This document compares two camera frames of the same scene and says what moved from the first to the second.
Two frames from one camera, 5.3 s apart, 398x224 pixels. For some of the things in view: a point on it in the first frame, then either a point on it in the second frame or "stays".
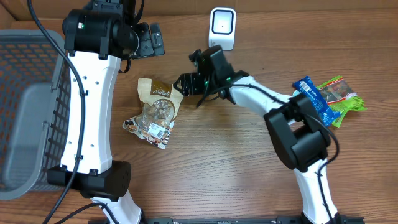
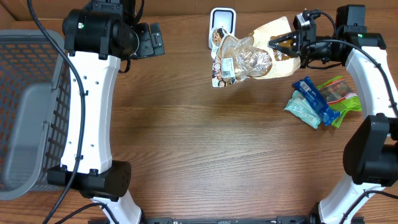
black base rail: [252, 219] stays
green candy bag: [342, 96] stays
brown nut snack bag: [159, 102] to [237, 59]
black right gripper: [191, 88] to [302, 39]
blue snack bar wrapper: [306, 86] stays
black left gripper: [152, 43] stays
